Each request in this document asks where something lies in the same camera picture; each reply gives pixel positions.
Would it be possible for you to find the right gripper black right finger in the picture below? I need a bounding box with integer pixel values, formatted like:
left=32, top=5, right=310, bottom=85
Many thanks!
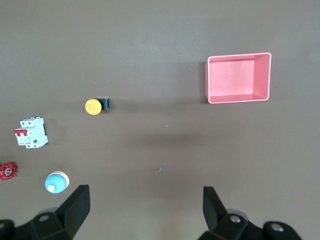
left=197, top=186, right=304, bottom=240

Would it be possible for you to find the blue dome bell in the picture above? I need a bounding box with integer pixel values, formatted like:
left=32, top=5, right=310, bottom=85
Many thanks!
left=44, top=170, right=70, bottom=194

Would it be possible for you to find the yellow push button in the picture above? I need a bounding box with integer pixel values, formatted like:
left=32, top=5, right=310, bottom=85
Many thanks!
left=84, top=96, right=111, bottom=116

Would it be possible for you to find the red-handled brass valve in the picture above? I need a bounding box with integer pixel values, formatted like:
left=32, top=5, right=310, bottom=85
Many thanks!
left=0, top=161, right=18, bottom=181

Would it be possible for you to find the pink plastic box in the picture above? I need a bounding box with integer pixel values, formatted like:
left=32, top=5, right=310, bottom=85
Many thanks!
left=204, top=52, right=272, bottom=105

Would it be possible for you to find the white circuit breaker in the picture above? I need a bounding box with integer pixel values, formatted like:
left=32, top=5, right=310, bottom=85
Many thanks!
left=13, top=116, right=49, bottom=149

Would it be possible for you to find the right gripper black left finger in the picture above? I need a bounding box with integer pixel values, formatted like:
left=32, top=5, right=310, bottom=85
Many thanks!
left=0, top=184, right=90, bottom=240

